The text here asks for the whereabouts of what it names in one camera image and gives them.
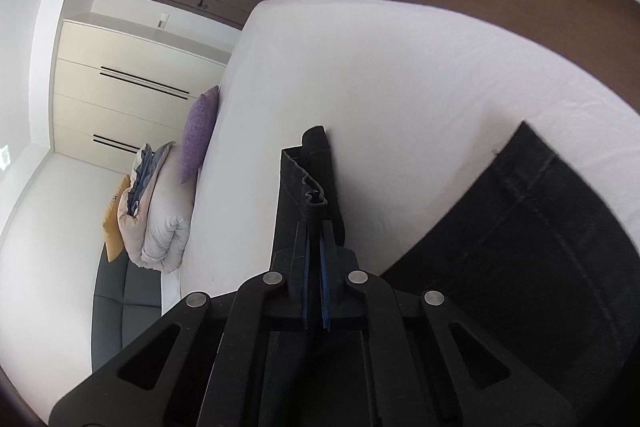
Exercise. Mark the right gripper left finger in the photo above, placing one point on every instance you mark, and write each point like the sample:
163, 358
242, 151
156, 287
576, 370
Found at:
291, 262

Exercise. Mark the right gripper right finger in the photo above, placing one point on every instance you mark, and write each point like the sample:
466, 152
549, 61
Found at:
336, 262

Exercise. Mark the black denim pants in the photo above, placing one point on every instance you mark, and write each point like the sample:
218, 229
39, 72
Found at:
519, 308

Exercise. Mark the folded beige duvet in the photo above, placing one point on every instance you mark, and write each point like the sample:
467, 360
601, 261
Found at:
156, 238

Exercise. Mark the purple cushion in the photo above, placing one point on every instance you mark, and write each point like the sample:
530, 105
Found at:
199, 128

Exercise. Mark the grey upholstered headboard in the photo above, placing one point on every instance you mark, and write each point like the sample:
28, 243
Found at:
126, 301

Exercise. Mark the folded blue garment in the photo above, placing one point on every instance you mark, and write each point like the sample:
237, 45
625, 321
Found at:
147, 163

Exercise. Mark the yellow pillow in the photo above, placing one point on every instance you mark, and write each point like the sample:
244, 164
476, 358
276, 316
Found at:
112, 238

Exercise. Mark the white bed mattress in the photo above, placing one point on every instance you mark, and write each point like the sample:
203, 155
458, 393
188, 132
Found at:
415, 101

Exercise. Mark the cream wardrobe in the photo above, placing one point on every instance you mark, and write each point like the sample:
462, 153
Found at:
120, 85

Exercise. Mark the wall light switch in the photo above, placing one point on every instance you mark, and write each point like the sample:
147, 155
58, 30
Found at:
164, 17

